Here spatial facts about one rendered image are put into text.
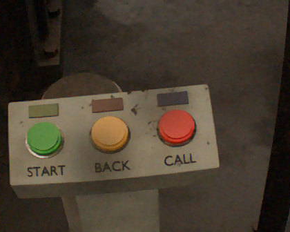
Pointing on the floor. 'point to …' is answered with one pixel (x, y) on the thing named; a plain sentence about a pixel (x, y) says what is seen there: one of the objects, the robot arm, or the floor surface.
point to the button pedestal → (114, 157)
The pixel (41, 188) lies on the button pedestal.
